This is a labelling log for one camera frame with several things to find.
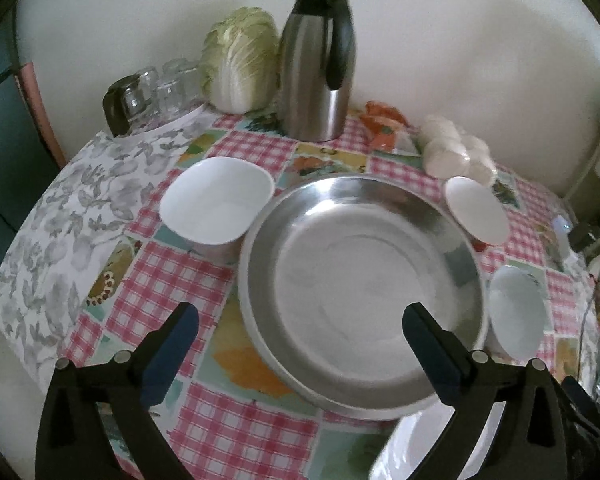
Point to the stainless steel thermos jug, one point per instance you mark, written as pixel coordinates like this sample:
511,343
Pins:
310,85

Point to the large stainless steel plate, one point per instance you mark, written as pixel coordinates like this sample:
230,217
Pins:
340,270

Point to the pack of white paper rolls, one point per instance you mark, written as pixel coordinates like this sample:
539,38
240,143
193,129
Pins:
455,150

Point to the grey metal pole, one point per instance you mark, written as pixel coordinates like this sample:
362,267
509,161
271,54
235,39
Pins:
587,160

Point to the white square bowl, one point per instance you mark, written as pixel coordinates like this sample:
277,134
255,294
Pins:
215,200

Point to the plain white round bowl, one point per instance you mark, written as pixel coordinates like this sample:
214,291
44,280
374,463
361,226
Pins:
517,310

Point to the small white device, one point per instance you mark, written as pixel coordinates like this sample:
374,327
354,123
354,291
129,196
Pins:
562,240

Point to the orange snack packet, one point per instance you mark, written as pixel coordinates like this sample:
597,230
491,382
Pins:
385,125

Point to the white square plate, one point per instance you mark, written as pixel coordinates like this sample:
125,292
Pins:
415,450

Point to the pink curved chair back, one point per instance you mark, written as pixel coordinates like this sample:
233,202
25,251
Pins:
40,110

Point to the red-rimmed white bowl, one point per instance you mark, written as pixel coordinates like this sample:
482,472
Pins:
475,210

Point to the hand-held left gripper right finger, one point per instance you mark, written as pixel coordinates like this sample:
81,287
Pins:
430,355

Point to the grey floral cloth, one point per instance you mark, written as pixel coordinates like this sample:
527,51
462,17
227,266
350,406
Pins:
90,200

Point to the black power adapter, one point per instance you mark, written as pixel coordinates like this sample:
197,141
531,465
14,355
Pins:
585,237

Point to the clear drinking glass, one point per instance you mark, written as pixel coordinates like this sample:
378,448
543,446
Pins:
140,95
182,70
172,100

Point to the napa cabbage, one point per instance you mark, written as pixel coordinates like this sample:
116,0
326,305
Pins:
240,60

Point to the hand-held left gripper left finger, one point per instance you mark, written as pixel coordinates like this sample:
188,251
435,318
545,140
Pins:
172,355

